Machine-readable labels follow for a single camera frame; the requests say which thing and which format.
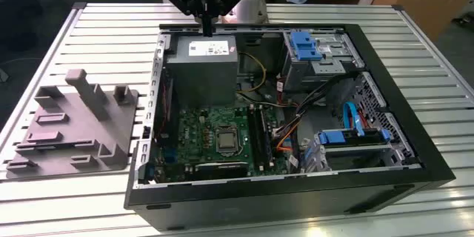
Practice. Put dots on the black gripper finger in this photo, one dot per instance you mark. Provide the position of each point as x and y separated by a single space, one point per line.
230 2
182 4

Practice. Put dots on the black RAM stick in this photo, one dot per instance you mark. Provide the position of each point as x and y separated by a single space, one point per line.
59 145

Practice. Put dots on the black RAM slot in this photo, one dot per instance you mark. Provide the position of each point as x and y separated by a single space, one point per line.
254 137

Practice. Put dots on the blue drive latch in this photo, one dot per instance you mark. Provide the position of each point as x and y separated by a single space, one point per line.
303 45

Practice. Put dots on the grey power supply unit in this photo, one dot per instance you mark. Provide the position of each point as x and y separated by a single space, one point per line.
199 81

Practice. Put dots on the silver drive cage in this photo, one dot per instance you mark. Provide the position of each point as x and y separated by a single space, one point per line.
326 67

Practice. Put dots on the green motherboard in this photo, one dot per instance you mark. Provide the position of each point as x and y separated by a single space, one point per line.
192 126

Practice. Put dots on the black CPU socket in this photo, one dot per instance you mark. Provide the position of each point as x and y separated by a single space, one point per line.
226 128

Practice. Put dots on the silver CPU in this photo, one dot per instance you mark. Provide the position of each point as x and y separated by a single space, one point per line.
226 140

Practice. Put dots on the grey parts rack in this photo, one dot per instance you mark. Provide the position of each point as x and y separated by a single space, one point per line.
92 126

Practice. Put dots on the hard disk in blue carrier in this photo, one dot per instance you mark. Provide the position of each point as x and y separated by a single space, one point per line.
332 138

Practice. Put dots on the black graphics card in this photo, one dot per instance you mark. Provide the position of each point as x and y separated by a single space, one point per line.
222 171

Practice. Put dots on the blue port connector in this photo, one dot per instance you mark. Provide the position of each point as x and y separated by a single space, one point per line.
150 173

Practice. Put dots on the silver disk bay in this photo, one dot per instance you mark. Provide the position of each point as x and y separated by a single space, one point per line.
355 149

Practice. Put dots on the black open PC case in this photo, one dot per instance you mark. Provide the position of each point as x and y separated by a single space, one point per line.
259 201

